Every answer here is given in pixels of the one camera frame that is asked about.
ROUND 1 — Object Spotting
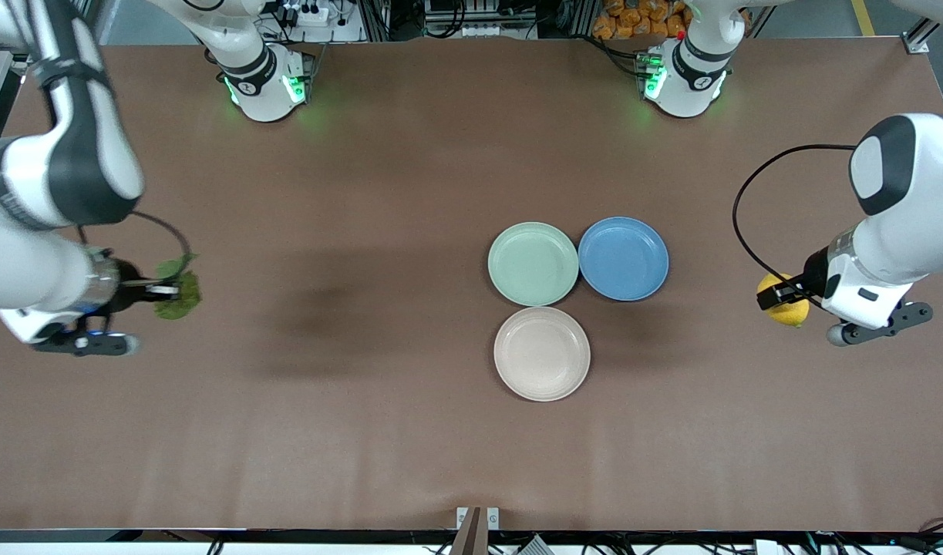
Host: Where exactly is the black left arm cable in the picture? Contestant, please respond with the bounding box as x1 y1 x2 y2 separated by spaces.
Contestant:
732 143 859 303

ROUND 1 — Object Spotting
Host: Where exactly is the beige plate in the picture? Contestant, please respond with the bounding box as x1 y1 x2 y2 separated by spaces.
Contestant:
493 306 592 403

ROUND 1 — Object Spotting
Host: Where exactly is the bag of oranges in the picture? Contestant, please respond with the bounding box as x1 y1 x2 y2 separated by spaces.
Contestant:
592 0 689 41

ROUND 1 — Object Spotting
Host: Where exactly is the light green plate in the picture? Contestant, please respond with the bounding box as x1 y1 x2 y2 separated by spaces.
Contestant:
487 222 580 308

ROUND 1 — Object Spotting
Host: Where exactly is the aluminium frame profile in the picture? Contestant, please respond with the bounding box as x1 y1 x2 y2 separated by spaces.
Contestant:
901 0 943 56

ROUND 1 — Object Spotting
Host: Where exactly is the yellow lemon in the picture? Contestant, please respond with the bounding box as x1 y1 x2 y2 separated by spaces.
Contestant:
756 273 812 329

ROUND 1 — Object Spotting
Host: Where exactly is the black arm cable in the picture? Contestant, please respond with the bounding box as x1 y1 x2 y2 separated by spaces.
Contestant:
732 143 859 303
76 211 194 260

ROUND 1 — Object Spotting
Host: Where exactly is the white power strip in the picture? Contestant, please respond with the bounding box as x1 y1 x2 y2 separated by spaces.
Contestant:
274 0 332 29

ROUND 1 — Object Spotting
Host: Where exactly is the blue plate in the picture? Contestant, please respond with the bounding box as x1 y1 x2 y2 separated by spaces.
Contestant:
578 217 671 301

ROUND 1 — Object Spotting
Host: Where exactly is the metal table edge bracket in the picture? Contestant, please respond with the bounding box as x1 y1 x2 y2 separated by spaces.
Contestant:
450 506 500 555

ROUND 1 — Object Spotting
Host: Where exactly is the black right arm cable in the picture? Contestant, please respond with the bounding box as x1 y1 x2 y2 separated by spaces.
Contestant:
76 211 194 260

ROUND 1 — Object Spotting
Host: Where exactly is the green lettuce leaf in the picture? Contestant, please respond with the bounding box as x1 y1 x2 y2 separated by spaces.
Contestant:
153 252 203 321

